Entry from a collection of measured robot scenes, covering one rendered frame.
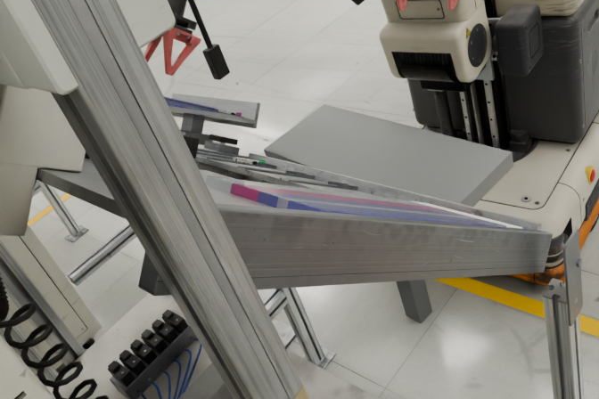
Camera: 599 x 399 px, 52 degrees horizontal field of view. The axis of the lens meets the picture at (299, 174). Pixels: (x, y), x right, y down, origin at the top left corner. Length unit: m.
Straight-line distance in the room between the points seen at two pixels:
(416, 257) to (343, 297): 1.34
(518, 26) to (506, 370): 0.87
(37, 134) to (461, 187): 0.94
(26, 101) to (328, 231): 0.27
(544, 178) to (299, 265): 1.37
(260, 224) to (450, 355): 1.35
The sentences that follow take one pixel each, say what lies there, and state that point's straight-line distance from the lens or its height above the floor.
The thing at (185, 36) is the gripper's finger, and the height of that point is 1.09.
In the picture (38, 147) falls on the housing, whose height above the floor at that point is 1.21.
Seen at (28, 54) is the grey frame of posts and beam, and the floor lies 1.33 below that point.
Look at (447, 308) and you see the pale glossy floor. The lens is 1.88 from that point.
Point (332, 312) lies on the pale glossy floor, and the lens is 1.96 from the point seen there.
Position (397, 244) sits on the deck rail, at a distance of 0.61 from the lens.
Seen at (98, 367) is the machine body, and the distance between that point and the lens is 1.24.
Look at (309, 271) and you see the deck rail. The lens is 0.52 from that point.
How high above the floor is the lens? 1.41
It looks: 33 degrees down
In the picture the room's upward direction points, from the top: 20 degrees counter-clockwise
